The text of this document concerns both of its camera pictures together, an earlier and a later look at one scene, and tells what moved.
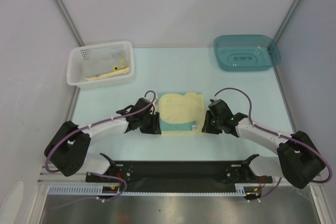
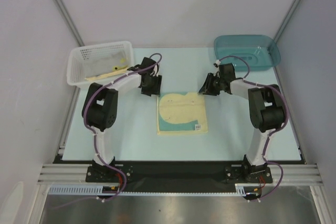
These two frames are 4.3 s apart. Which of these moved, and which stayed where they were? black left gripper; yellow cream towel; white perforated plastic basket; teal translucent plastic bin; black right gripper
Moved: black right gripper; black left gripper
Stayed: white perforated plastic basket; yellow cream towel; teal translucent plastic bin
